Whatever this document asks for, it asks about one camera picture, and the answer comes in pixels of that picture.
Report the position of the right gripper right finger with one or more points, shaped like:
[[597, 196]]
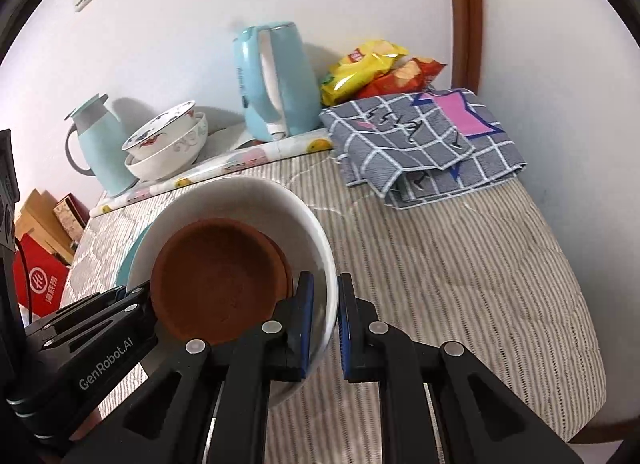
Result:
[[438, 404]]

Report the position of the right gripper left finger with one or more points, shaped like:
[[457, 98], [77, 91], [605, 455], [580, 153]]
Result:
[[209, 404]]

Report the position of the blue square plate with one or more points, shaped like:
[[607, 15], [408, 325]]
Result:
[[124, 269]]

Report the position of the brown wooden bowl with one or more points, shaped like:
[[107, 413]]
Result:
[[287, 289], [214, 279]]

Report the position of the white ceramic bowl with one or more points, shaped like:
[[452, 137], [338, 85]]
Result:
[[273, 210]]

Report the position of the red paper bag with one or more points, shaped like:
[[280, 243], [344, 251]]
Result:
[[38, 276]]

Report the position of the striped quilted table cover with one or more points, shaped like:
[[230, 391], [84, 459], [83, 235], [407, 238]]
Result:
[[484, 269]]

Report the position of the brown paper bag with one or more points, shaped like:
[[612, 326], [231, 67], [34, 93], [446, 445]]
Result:
[[37, 219]]

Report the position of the patterned gift box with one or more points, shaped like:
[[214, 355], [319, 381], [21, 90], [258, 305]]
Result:
[[72, 215]]

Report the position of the light blue thermos jug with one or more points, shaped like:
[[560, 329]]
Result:
[[100, 134]]

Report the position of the white bowl grey swirl pattern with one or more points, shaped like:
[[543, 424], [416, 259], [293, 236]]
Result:
[[174, 158]]

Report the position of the white bowl red blue pattern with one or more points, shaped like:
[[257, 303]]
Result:
[[161, 131]]

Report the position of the grey checked folded cloth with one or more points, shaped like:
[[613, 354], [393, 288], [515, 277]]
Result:
[[423, 147]]

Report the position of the fruit pattern rolled tablecloth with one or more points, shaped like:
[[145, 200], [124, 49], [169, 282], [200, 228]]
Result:
[[220, 165]]

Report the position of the light blue electric kettle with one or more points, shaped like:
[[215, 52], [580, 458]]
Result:
[[279, 93]]

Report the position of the red chips bag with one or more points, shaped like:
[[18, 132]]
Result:
[[414, 75]]

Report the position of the yellow chips bag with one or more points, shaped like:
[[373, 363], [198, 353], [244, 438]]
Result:
[[354, 71]]

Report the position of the brown wooden door frame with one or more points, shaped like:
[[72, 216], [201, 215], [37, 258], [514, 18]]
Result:
[[467, 43]]

